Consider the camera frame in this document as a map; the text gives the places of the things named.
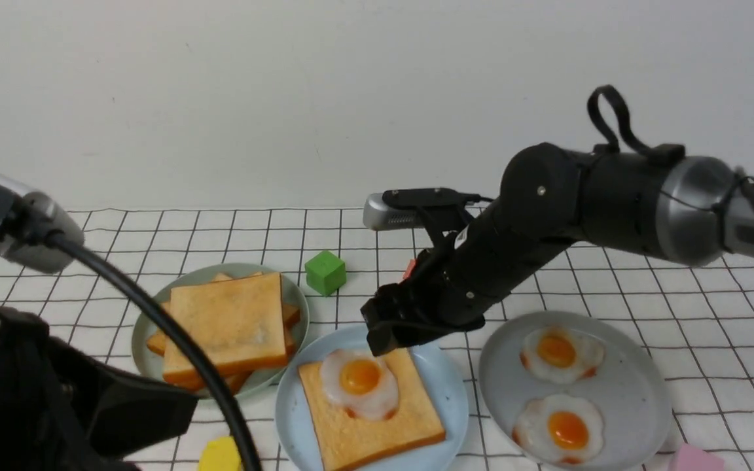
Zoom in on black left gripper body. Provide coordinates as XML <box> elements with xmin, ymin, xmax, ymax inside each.
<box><xmin>0</xmin><ymin>306</ymin><xmax>90</xmax><ymax>470</ymax></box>

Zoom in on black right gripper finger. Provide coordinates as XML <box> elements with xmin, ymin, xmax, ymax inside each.
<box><xmin>365</xmin><ymin>320</ymin><xmax>446</xmax><ymax>357</ymax></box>

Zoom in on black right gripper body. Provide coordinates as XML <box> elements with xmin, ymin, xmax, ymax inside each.
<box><xmin>361</xmin><ymin>222</ymin><xmax>535</xmax><ymax>331</ymax></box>

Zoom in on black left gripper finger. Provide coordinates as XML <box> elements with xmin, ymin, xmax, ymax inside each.
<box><xmin>50</xmin><ymin>338</ymin><xmax>200</xmax><ymax>462</ymax></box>

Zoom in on fried egg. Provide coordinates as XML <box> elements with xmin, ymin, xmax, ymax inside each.
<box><xmin>318</xmin><ymin>349</ymin><xmax>400</xmax><ymax>421</ymax></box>
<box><xmin>511</xmin><ymin>393</ymin><xmax>605</xmax><ymax>465</ymax></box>
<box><xmin>520</xmin><ymin>326</ymin><xmax>605</xmax><ymax>385</ymax></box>

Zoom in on toast slice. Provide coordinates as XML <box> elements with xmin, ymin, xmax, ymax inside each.
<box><xmin>168</xmin><ymin>272</ymin><xmax>289</xmax><ymax>378</ymax></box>
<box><xmin>182</xmin><ymin>372</ymin><xmax>253</xmax><ymax>397</ymax></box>
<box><xmin>145</xmin><ymin>302</ymin><xmax>301</xmax><ymax>356</ymax></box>
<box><xmin>297</xmin><ymin>349</ymin><xmax>446</xmax><ymax>470</ymax></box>

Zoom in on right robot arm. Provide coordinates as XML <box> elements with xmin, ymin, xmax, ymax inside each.
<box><xmin>360</xmin><ymin>143</ymin><xmax>754</xmax><ymax>356</ymax></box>

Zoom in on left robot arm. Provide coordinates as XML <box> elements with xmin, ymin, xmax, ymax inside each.
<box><xmin>0</xmin><ymin>176</ymin><xmax>198</xmax><ymax>470</ymax></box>

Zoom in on orange cube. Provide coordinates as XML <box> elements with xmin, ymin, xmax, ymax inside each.
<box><xmin>402</xmin><ymin>259</ymin><xmax>416</xmax><ymax>281</ymax></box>

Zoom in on light blue plate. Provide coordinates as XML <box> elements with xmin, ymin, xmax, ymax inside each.
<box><xmin>275</xmin><ymin>324</ymin><xmax>469</xmax><ymax>470</ymax></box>

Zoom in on green cube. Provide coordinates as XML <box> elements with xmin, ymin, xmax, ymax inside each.
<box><xmin>304</xmin><ymin>251</ymin><xmax>348</xmax><ymax>297</ymax></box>

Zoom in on yellow cube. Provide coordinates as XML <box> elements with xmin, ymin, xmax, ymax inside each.
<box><xmin>197</xmin><ymin>436</ymin><xmax>243</xmax><ymax>471</ymax></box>

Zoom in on grey plate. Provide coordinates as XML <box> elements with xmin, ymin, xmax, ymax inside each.
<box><xmin>478</xmin><ymin>311</ymin><xmax>673</xmax><ymax>470</ymax></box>

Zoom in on pink cube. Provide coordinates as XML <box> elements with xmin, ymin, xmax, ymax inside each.
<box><xmin>668</xmin><ymin>444</ymin><xmax>725</xmax><ymax>471</ymax></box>

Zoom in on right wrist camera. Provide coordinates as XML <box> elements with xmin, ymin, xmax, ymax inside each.
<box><xmin>362</xmin><ymin>187</ymin><xmax>488</xmax><ymax>232</ymax></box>

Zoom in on black left cable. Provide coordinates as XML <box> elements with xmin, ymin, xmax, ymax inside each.
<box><xmin>43</xmin><ymin>230</ymin><xmax>264</xmax><ymax>471</ymax></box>

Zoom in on black cable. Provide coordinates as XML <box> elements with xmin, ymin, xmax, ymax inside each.
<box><xmin>586</xmin><ymin>84</ymin><xmax>687</xmax><ymax>166</ymax></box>
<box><xmin>43</xmin><ymin>230</ymin><xmax>264</xmax><ymax>471</ymax></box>

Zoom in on black right cable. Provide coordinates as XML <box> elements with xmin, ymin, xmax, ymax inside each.
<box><xmin>586</xmin><ymin>84</ymin><xmax>687</xmax><ymax>166</ymax></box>

